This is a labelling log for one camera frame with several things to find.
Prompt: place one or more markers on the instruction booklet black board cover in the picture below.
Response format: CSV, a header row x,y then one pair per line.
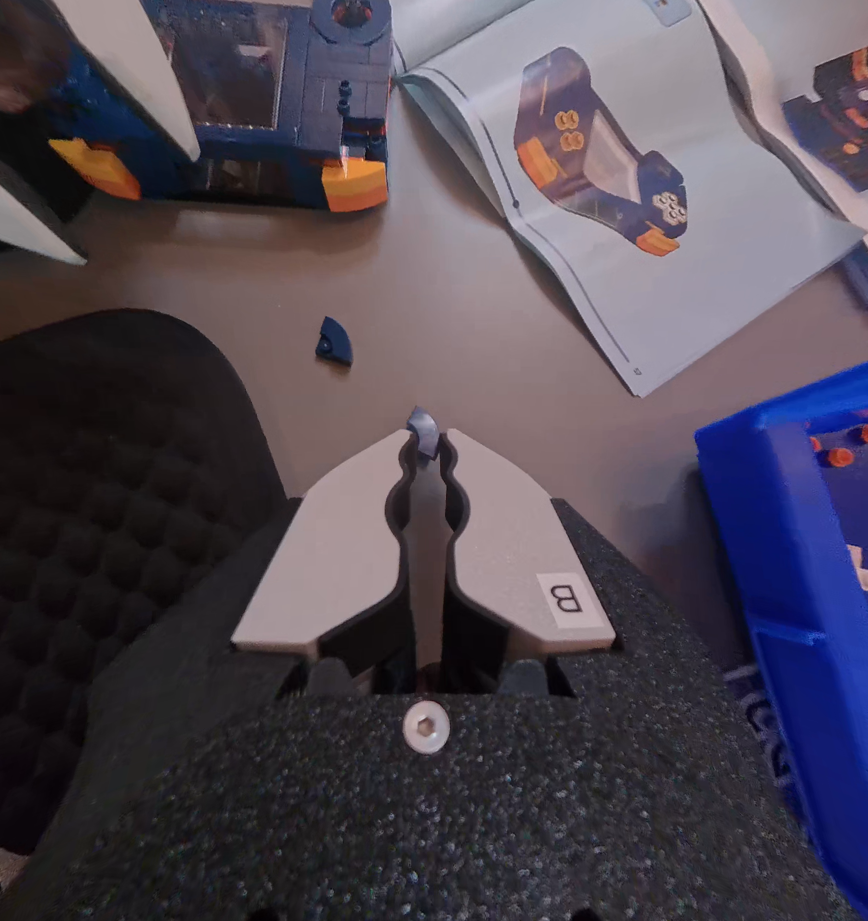
x,y
765,43

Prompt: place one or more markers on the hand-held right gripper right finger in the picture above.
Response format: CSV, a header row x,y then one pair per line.
x,y
513,554

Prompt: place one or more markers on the blue plastic bin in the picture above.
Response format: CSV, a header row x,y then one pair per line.
x,y
765,539

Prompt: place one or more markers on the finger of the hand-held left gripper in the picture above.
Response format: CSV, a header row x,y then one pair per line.
x,y
139,65
2,208

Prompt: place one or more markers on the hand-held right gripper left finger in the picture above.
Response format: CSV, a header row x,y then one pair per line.
x,y
326,561

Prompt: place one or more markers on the dark blue toy brick console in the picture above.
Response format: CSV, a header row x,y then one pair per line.
x,y
312,86

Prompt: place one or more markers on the dark blue quarter-round brick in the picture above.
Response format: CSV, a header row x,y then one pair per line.
x,y
425,435
333,342

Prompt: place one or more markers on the black padded armrest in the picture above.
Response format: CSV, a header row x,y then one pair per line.
x,y
81,504

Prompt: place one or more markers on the white small brick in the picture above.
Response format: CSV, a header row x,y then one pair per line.
x,y
864,572

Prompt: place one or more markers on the open instruction booklet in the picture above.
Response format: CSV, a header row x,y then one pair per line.
x,y
729,237

